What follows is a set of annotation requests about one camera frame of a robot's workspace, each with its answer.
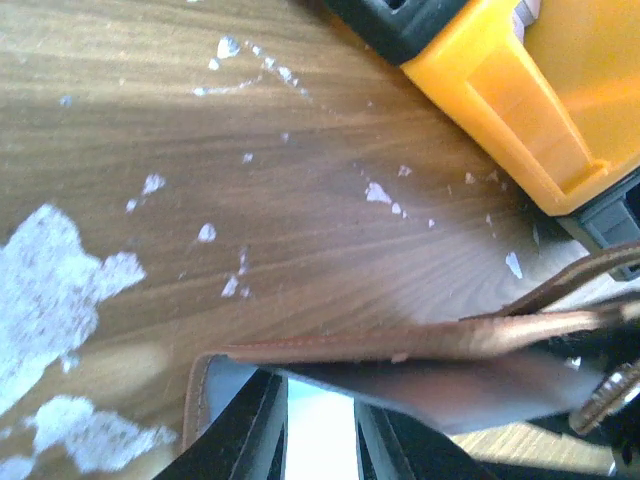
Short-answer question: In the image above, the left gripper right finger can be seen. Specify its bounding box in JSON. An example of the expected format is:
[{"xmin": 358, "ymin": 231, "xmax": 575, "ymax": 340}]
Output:
[{"xmin": 354, "ymin": 401, "xmax": 490, "ymax": 480}]

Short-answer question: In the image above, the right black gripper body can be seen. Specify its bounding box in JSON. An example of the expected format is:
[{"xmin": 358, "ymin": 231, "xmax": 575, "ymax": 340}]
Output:
[{"xmin": 544, "ymin": 327, "xmax": 639, "ymax": 479}]

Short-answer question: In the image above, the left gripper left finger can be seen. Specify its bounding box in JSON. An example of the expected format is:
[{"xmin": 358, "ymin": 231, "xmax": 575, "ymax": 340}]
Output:
[{"xmin": 156, "ymin": 370, "xmax": 288, "ymax": 480}]

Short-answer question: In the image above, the brown leather card holder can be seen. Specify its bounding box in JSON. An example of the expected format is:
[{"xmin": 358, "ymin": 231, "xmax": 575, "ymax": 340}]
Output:
[{"xmin": 182, "ymin": 242, "xmax": 639, "ymax": 449}]

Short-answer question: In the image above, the black bin with teal cards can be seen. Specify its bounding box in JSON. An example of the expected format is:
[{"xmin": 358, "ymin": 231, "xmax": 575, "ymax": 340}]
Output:
[{"xmin": 556, "ymin": 169, "xmax": 639, "ymax": 253}]

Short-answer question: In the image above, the black bin with red cards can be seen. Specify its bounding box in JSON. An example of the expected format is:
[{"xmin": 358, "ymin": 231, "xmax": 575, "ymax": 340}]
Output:
[{"xmin": 325, "ymin": 0, "xmax": 470, "ymax": 66}]

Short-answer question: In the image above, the yellow plastic bin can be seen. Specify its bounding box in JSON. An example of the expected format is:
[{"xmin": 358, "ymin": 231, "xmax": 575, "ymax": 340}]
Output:
[{"xmin": 402, "ymin": 1, "xmax": 639, "ymax": 216}]

